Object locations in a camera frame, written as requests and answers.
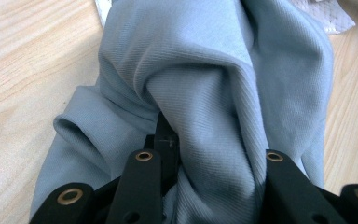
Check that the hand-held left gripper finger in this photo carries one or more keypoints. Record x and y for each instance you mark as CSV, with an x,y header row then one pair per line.
x,y
167,146

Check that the blue-grey cloth garment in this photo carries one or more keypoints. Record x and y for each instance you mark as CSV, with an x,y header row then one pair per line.
x,y
205,93

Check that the white mesh laundry bag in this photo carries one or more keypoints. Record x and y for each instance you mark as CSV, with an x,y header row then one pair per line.
x,y
326,15

